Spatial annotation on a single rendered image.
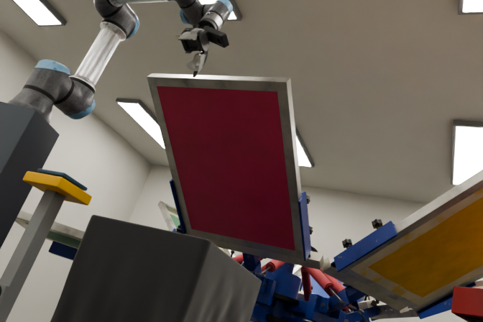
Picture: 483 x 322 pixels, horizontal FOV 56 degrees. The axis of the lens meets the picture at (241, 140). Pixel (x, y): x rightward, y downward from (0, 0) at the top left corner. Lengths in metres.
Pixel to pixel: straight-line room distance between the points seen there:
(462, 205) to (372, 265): 0.44
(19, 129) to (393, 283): 1.61
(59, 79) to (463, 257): 1.75
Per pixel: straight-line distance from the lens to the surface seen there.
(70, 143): 6.41
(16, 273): 1.28
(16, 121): 1.67
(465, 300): 1.76
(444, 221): 1.92
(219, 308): 1.49
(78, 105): 1.86
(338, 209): 6.30
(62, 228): 2.40
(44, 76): 1.78
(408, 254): 2.03
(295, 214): 1.83
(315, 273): 2.38
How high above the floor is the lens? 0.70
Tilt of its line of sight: 24 degrees up
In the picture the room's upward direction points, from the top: 18 degrees clockwise
